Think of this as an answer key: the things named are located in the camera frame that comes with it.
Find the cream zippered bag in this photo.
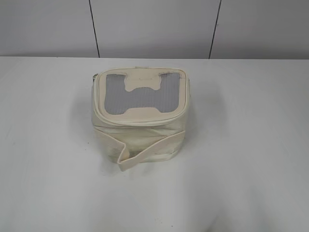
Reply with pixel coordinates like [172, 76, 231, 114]
[92, 67, 190, 171]

